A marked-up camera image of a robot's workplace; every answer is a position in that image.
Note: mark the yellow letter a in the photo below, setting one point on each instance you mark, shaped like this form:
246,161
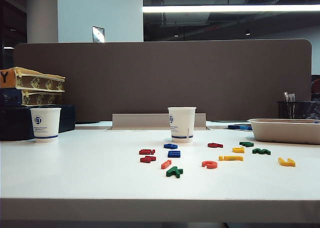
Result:
238,150

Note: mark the blue letter g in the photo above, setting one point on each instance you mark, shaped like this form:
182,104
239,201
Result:
170,146

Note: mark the brown fabric desk partition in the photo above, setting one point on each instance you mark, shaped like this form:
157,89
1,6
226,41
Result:
162,75

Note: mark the yellow letter f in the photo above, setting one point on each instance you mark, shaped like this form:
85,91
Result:
286,162

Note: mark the yellow alphabet puzzle box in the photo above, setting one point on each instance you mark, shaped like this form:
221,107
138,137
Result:
37,81

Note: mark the green letter w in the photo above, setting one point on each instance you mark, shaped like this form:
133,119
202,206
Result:
261,151

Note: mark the black mesh pen holder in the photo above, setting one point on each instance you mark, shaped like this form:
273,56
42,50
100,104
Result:
297,110

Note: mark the green letter m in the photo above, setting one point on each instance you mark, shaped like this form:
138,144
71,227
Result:
246,144

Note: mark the red letter z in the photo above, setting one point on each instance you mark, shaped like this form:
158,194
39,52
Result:
148,159

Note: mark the dark blue plastic case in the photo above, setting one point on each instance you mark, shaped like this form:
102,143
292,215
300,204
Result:
15,122

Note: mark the beige paper pulp tray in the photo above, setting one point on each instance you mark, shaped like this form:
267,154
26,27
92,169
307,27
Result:
285,132

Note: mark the green letter k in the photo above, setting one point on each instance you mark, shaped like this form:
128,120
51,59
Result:
173,172

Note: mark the yellow letter j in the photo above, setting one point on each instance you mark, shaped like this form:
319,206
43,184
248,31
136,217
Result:
230,158

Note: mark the red fabric object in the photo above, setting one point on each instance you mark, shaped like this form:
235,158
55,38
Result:
316,85

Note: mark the framed wall sign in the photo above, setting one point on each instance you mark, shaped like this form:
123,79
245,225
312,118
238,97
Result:
98,34

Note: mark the red letter b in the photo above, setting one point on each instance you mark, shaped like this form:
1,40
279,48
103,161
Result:
215,145

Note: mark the teal letter puzzle board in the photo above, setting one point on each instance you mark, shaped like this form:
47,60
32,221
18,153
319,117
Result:
238,127

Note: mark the red letter n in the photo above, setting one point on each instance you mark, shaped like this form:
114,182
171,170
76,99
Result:
146,151

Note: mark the long ceiling light strip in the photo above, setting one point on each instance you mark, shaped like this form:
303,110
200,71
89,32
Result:
225,8

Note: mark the white round column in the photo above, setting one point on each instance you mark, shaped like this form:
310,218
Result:
42,15

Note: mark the orange letter i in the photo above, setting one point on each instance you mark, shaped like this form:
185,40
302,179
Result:
166,164

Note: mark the white paper cup blue logo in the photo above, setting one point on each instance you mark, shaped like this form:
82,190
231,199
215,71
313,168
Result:
46,122
182,124

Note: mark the blue letter m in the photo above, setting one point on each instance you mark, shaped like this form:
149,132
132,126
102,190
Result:
174,153

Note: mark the orange letter c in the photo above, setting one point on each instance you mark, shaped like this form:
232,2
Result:
209,165

